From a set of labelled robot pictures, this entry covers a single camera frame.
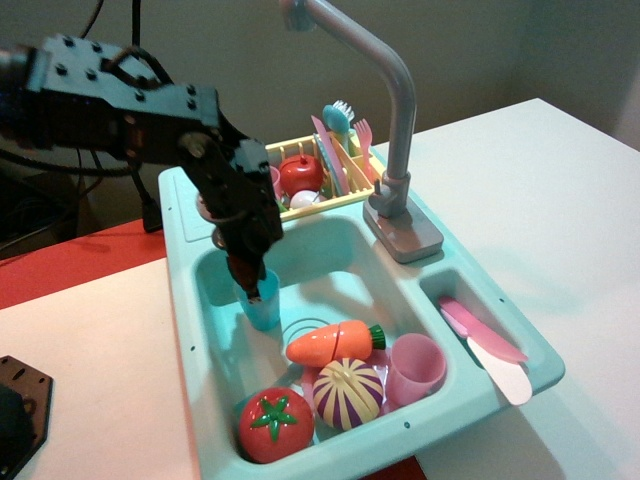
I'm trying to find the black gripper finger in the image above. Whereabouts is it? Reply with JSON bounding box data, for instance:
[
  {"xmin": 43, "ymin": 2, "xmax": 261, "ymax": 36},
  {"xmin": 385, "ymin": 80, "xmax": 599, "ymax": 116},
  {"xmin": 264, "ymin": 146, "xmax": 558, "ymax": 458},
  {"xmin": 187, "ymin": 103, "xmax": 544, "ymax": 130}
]
[{"xmin": 227, "ymin": 254, "xmax": 266, "ymax": 302}]

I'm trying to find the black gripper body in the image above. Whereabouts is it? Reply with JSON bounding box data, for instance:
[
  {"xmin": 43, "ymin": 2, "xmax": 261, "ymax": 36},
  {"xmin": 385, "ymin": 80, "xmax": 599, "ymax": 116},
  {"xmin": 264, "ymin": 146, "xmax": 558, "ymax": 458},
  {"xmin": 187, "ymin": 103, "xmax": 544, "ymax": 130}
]
[{"xmin": 178, "ymin": 122, "xmax": 283, "ymax": 280}]

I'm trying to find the translucent blue plastic cup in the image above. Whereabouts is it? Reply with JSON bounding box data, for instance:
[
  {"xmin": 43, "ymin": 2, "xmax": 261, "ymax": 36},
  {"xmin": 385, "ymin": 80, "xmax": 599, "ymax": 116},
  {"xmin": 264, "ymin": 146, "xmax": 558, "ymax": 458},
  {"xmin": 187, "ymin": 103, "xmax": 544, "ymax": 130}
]
[{"xmin": 234, "ymin": 269, "xmax": 280, "ymax": 331}]

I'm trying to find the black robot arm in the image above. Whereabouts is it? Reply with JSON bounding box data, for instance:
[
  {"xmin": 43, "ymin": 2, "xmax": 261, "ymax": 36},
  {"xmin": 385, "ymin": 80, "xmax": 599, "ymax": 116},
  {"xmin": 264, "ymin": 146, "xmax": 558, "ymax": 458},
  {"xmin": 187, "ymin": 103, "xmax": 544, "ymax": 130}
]
[{"xmin": 1, "ymin": 35, "xmax": 283, "ymax": 300}]

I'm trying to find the pink cup in rack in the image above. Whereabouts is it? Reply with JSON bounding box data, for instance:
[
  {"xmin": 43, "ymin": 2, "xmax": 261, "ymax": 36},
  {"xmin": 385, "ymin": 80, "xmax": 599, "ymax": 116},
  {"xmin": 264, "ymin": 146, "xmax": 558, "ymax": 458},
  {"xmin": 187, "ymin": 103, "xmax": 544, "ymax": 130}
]
[{"xmin": 270, "ymin": 166, "xmax": 282, "ymax": 199}]

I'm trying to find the teal toy sink unit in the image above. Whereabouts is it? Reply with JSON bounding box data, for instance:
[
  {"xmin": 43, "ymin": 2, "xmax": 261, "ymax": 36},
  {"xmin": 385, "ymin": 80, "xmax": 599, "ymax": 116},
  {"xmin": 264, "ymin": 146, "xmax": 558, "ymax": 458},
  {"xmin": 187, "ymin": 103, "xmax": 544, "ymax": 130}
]
[{"xmin": 159, "ymin": 168, "xmax": 565, "ymax": 479}]

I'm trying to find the pink cup in sink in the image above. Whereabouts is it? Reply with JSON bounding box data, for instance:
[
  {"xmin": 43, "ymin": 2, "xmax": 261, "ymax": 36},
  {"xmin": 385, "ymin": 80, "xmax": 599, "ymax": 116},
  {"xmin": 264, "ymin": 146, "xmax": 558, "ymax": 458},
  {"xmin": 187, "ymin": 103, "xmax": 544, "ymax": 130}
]
[{"xmin": 386, "ymin": 333, "xmax": 447, "ymax": 406}]

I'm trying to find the green toy vegetable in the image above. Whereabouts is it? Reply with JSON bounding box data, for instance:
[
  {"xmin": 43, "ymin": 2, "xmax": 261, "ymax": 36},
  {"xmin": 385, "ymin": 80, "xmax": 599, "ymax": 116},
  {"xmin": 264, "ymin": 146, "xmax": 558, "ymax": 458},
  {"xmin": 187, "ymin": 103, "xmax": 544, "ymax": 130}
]
[{"xmin": 276, "ymin": 197, "xmax": 289, "ymax": 213}]

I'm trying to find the red toy apple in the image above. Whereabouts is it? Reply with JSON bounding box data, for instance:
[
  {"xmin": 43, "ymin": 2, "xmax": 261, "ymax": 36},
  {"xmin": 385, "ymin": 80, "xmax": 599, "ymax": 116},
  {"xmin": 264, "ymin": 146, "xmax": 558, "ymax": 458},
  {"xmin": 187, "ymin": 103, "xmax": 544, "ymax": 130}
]
[{"xmin": 279, "ymin": 154, "xmax": 324, "ymax": 197}]

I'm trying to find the white toy egg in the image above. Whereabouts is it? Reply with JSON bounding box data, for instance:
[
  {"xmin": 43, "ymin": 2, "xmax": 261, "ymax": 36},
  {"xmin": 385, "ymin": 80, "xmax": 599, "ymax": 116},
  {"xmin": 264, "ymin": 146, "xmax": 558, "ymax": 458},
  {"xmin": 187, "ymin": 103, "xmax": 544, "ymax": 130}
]
[{"xmin": 289, "ymin": 190, "xmax": 326, "ymax": 209}]

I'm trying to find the yellow dish drying rack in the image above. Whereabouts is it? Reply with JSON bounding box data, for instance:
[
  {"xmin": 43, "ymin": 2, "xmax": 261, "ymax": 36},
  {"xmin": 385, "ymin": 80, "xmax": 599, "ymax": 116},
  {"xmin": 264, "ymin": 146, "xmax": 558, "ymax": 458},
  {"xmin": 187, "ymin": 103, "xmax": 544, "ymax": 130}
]
[{"xmin": 266, "ymin": 134, "xmax": 384, "ymax": 221}]

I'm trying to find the purple plate in rack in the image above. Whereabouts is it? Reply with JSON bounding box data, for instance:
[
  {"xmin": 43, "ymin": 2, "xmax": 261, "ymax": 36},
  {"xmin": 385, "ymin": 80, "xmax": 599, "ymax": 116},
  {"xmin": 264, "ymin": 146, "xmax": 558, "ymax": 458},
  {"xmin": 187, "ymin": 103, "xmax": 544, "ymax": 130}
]
[{"xmin": 314, "ymin": 133, "xmax": 345, "ymax": 197}]

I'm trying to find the black flexible gooseneck clamp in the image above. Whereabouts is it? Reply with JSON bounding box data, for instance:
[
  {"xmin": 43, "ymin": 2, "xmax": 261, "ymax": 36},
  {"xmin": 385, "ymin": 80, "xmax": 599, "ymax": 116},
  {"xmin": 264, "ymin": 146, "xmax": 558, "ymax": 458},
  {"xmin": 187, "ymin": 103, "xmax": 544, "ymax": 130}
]
[{"xmin": 131, "ymin": 171, "xmax": 162, "ymax": 233}]

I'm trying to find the pink knife in rack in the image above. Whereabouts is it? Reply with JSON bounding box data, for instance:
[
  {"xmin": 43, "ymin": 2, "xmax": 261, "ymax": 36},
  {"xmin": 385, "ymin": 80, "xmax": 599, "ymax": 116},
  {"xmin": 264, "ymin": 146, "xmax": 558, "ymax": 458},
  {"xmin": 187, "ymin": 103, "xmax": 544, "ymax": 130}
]
[{"xmin": 311, "ymin": 116, "xmax": 349, "ymax": 194}]

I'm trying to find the orange toy carrot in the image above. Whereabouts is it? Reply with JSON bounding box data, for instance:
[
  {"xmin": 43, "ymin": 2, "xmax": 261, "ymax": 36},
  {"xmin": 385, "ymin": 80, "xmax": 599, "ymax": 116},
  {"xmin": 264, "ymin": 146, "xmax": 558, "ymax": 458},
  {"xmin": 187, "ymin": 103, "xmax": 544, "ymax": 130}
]
[{"xmin": 285, "ymin": 320, "xmax": 386, "ymax": 367}]

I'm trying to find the blue dish brush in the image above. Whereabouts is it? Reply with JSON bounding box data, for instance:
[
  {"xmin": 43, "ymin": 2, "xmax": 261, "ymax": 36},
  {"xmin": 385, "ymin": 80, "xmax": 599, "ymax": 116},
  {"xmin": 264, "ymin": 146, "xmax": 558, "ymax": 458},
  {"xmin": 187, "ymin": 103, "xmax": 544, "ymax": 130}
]
[{"xmin": 322, "ymin": 100, "xmax": 355, "ymax": 150}]

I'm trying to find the pink toy fork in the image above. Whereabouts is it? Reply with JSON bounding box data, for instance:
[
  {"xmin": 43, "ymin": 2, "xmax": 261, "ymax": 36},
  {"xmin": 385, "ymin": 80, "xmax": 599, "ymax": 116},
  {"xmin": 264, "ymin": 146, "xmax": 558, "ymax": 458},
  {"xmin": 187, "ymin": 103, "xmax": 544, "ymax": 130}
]
[{"xmin": 354, "ymin": 119, "xmax": 372, "ymax": 176}]

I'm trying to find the red toy tomato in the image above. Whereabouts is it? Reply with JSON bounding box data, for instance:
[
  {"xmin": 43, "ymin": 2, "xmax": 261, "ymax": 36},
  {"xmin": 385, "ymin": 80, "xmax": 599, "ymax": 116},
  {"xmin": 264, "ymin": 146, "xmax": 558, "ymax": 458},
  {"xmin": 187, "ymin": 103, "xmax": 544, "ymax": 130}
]
[{"xmin": 238, "ymin": 387, "xmax": 315, "ymax": 464}]

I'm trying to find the grey toy faucet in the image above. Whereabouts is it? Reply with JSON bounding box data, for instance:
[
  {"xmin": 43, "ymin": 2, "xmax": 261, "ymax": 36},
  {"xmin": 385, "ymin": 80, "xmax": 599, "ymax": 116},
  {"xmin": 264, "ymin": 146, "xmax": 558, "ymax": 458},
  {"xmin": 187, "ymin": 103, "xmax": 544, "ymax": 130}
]
[{"xmin": 279, "ymin": 1, "xmax": 444, "ymax": 264}]

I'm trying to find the purple yellow toy onion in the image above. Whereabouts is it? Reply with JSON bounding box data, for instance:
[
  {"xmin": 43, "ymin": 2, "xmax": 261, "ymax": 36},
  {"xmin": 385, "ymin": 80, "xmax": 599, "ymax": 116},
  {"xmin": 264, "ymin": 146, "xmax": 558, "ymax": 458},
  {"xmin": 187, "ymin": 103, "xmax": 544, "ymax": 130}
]
[{"xmin": 312, "ymin": 358, "xmax": 384, "ymax": 431}]

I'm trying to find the pink toy knife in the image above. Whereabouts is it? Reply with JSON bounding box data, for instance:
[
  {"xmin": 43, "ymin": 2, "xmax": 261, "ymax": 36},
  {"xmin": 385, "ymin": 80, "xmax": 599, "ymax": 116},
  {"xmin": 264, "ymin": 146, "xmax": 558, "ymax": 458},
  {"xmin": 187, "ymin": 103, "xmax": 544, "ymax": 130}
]
[{"xmin": 438, "ymin": 296, "xmax": 528, "ymax": 364}]

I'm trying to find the white toy spatula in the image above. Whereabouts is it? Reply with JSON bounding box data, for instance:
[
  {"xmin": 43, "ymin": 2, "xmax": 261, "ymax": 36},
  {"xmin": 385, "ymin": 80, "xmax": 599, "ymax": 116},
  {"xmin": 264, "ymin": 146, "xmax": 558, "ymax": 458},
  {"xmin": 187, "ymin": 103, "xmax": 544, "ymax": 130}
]
[{"xmin": 467, "ymin": 338, "xmax": 533, "ymax": 406}]

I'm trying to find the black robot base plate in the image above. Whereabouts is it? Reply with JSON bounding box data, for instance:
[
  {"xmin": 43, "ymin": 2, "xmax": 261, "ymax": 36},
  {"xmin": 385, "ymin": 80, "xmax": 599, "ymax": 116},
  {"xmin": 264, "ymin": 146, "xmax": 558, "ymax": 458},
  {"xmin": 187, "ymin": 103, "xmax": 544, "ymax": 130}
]
[{"xmin": 1, "ymin": 355, "xmax": 54, "ymax": 479}]

